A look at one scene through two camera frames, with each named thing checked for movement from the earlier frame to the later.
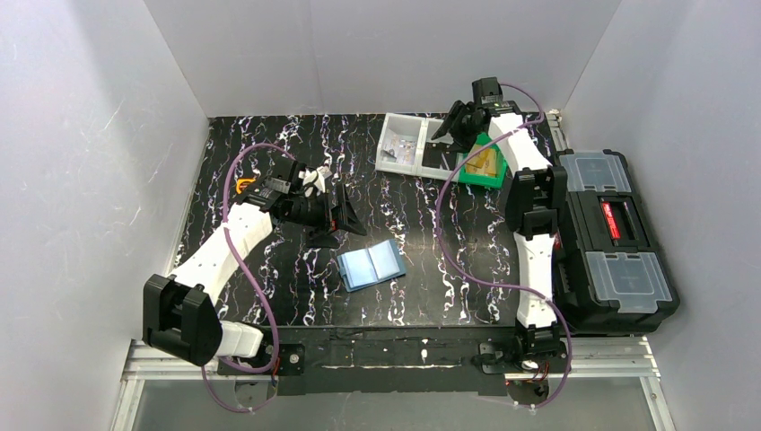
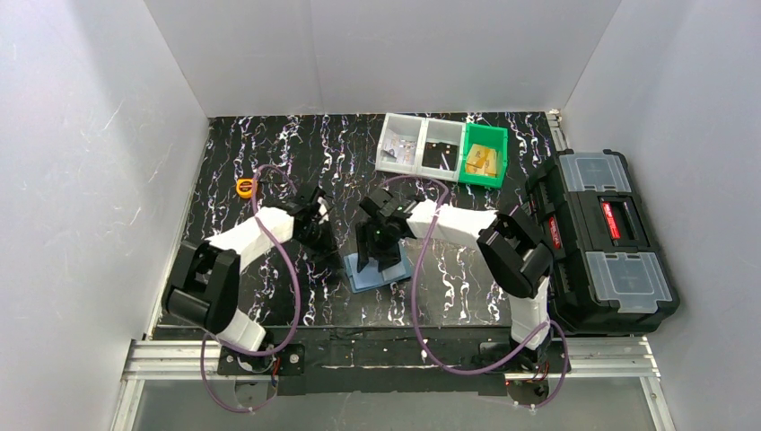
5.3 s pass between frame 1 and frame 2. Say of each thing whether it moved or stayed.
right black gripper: moved
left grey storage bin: stayed
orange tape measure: stayed
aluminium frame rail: stayed
